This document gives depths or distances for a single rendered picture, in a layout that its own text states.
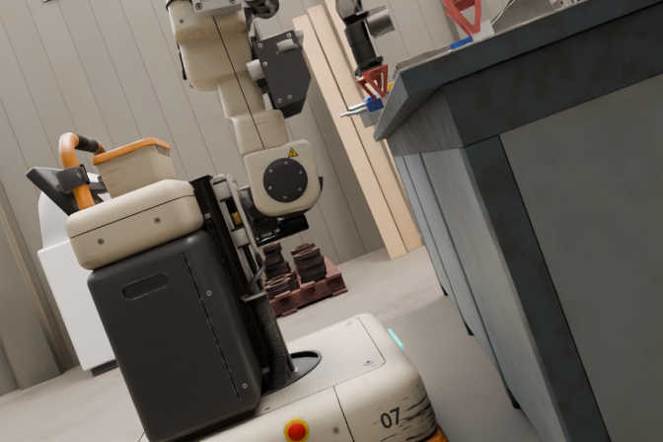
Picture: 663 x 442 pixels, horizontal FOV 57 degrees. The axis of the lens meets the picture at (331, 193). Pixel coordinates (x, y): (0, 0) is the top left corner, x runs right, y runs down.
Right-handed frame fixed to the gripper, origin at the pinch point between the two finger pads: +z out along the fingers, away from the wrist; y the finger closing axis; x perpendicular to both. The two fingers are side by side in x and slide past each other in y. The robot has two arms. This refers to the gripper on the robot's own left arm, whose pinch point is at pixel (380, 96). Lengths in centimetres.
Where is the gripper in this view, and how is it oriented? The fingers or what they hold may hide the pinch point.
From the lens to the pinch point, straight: 163.2
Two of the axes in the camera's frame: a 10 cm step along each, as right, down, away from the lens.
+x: -9.3, 3.6, -0.9
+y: -1.0, 0.1, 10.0
